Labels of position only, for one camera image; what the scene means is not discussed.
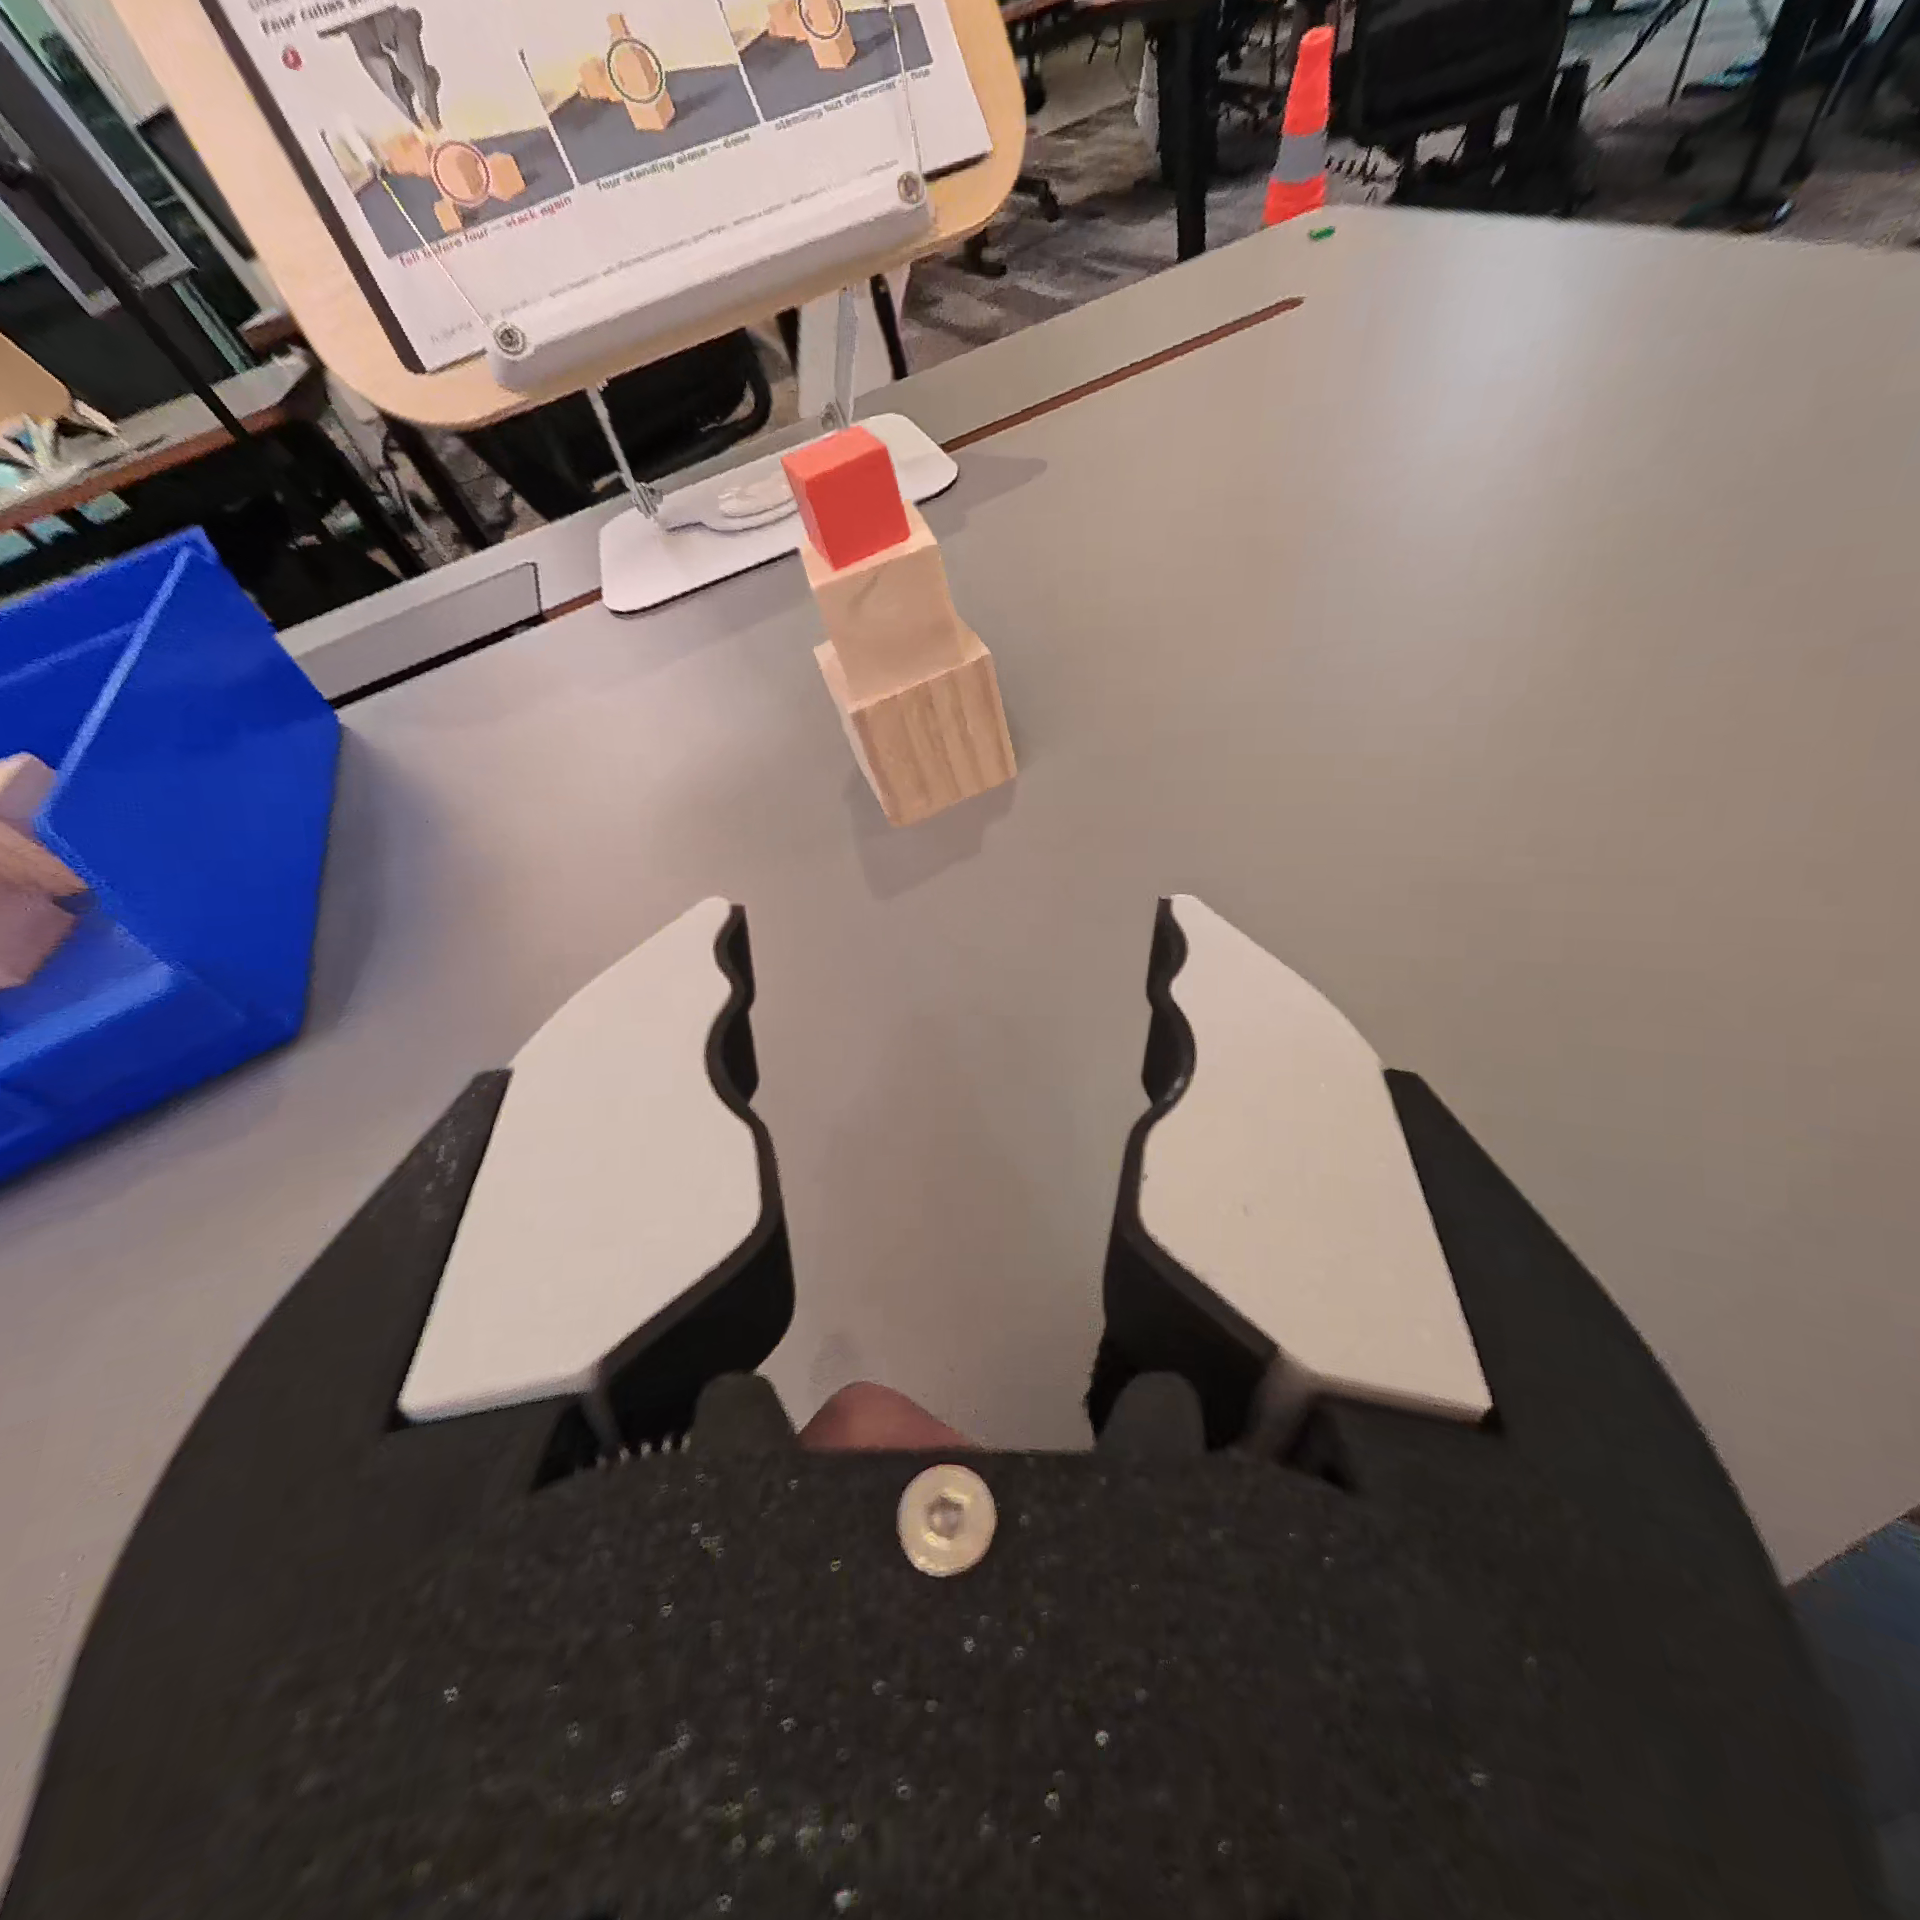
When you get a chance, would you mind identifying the white instruction sheet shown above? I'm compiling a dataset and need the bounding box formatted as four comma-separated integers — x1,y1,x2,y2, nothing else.
205,0,998,290

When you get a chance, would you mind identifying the wooden display board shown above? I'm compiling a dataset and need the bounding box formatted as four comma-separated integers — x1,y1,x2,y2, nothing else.
115,0,1029,432

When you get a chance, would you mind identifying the blue plastic bin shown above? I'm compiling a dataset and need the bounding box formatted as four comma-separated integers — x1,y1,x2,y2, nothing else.
0,533,344,1190

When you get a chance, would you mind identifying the orange striped traffic cone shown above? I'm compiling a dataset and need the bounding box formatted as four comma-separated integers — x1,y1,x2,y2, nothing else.
1263,24,1343,231

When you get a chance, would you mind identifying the black office chair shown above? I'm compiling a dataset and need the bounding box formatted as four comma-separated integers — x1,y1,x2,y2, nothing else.
1335,0,1598,217
451,324,788,518

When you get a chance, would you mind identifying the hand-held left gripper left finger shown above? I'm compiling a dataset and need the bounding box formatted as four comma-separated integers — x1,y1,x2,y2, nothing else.
400,898,798,1423

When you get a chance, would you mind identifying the red wooden cube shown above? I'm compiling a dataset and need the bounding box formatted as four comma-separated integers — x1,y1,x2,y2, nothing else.
783,422,915,575

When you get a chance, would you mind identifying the brown wooden desk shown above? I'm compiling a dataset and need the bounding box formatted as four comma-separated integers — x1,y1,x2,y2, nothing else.
0,353,326,541

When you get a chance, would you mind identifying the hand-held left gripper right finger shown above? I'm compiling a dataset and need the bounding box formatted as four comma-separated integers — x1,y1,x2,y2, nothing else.
1091,896,1493,1430

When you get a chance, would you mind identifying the large wooden cube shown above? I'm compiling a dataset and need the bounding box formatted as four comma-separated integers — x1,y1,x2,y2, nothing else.
0,751,68,903
814,624,1020,826

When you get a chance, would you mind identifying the pale board on stand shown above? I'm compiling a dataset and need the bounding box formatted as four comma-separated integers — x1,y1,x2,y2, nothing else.
0,330,80,488

